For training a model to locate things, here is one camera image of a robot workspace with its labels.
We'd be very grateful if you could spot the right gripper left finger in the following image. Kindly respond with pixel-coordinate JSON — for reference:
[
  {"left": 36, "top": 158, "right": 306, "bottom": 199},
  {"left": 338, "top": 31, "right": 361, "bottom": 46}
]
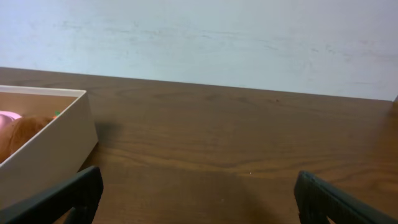
[{"left": 1, "top": 166, "right": 104, "bottom": 224}]

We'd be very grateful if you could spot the white cardboard box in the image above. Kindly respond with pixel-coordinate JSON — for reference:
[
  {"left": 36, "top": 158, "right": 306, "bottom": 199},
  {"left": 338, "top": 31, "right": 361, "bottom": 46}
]
[{"left": 1, "top": 85, "right": 98, "bottom": 208}]

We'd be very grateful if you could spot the brown plush toy with carrot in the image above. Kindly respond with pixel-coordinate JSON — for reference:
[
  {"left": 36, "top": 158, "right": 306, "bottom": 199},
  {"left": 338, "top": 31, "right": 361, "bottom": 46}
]
[{"left": 1, "top": 115, "right": 57, "bottom": 163}]

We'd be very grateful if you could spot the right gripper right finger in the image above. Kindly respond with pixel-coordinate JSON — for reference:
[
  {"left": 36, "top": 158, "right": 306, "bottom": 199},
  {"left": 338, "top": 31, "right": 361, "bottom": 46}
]
[{"left": 294, "top": 170, "right": 397, "bottom": 224}]

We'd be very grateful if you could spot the pink plush pig toy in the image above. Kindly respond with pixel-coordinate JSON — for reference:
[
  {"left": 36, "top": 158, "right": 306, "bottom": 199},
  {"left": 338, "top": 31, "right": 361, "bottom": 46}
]
[{"left": 0, "top": 111, "right": 21, "bottom": 129}]

